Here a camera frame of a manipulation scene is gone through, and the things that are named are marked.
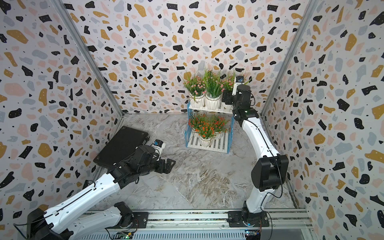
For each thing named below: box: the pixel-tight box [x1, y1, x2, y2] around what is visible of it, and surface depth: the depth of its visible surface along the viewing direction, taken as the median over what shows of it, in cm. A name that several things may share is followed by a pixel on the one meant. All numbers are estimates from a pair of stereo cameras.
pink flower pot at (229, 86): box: [221, 70, 253, 101], surface depth 75 cm
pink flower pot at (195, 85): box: [183, 74, 207, 108], surface depth 80 cm
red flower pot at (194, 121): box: [188, 114, 205, 135], surface depth 97 cm
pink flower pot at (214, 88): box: [204, 69, 225, 111], surface depth 81 cm
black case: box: [93, 126, 150, 170], surface depth 101 cm
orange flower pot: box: [195, 121, 216, 147], surface depth 94 cm
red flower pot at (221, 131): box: [211, 116, 232, 140], surface depth 96 cm
